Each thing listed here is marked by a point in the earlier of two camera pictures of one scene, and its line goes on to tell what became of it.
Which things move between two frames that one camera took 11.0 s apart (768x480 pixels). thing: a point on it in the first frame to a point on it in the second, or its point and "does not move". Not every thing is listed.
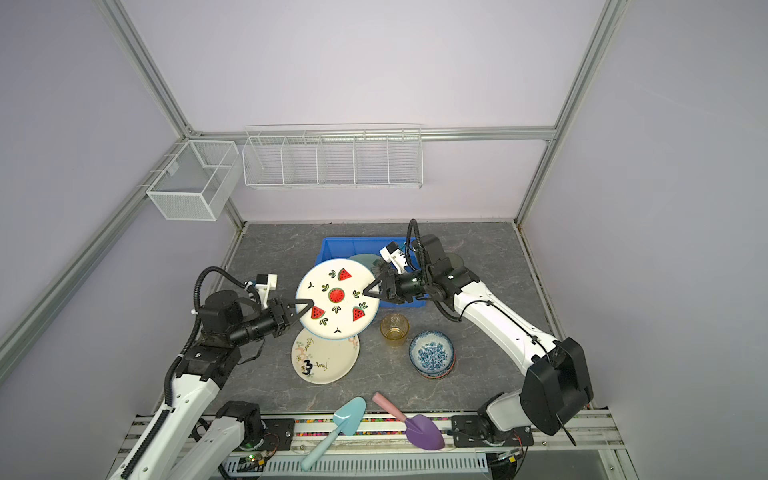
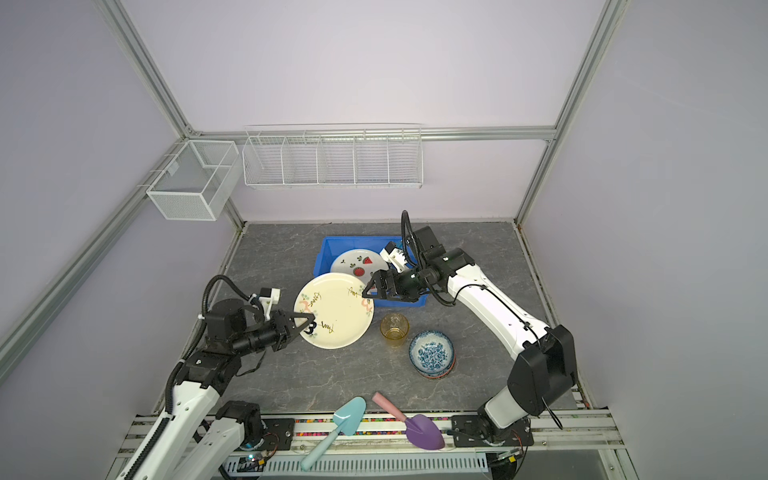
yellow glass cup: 394,328 does not move
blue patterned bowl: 431,352 does not move
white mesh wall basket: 196,180 does not move
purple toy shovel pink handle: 420,430 does not move
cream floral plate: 323,361 to 340,311
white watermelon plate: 341,309 to 358,262
